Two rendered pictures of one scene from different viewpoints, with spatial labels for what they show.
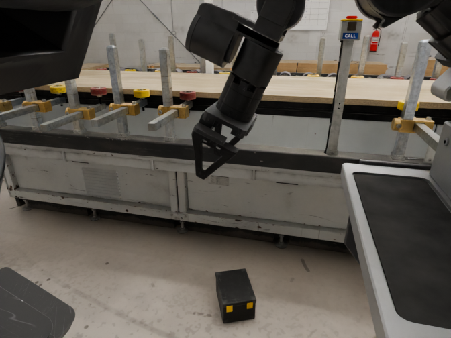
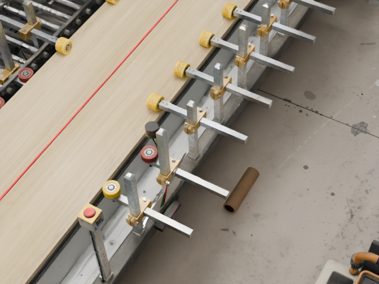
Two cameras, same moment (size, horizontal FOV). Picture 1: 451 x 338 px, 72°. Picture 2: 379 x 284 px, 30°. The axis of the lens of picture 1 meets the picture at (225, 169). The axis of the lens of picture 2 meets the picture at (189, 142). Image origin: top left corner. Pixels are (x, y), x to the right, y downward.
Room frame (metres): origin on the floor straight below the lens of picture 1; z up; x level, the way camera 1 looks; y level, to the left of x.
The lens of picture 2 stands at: (0.38, 0.80, 3.50)
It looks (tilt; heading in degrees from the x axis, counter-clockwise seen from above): 52 degrees down; 289
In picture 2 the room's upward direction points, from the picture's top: 3 degrees counter-clockwise
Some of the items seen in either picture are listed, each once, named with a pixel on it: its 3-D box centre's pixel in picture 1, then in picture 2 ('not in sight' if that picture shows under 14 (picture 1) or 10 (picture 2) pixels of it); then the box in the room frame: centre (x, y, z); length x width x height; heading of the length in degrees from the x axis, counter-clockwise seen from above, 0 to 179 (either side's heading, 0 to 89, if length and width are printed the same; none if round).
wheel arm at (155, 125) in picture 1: (173, 114); not in sight; (1.37, 0.23, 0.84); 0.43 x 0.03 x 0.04; 167
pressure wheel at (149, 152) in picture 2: not in sight; (149, 158); (1.23, -1.02, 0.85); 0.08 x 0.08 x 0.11
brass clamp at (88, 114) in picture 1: (80, 113); not in sight; (1.53, 0.73, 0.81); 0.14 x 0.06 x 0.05; 77
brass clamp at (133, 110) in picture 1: (124, 108); not in sight; (1.47, 0.48, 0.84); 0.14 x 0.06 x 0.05; 77
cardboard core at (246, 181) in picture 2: not in sight; (241, 189); (0.89, -1.51, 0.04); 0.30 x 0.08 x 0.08; 77
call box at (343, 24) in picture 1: (349, 31); (91, 218); (1.25, -0.46, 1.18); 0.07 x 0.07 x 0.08; 77
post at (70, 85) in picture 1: (72, 92); not in sight; (1.54, 0.75, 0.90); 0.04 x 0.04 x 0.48; 77
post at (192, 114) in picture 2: not in sight; (193, 135); (1.07, -1.20, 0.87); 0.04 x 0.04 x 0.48; 77
